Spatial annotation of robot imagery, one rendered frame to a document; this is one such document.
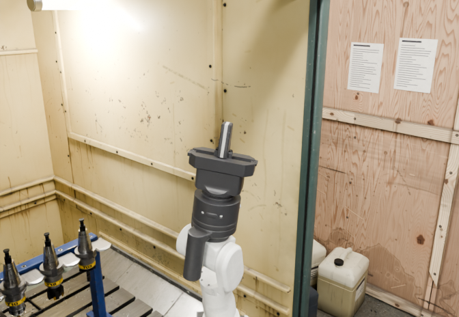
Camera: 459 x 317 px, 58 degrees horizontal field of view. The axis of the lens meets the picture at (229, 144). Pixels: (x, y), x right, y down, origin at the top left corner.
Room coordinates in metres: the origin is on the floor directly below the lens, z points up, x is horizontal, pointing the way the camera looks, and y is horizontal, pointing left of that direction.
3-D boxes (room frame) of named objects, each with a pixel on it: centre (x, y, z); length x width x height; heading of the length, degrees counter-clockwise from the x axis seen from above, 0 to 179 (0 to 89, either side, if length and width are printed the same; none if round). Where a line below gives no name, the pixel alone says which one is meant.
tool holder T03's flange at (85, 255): (1.13, 0.45, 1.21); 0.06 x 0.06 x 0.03
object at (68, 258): (1.09, 0.48, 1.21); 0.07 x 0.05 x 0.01; 50
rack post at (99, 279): (1.20, 0.45, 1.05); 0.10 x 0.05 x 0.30; 50
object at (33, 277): (1.00, 0.55, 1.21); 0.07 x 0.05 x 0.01; 50
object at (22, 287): (0.96, 0.59, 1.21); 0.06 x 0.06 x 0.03
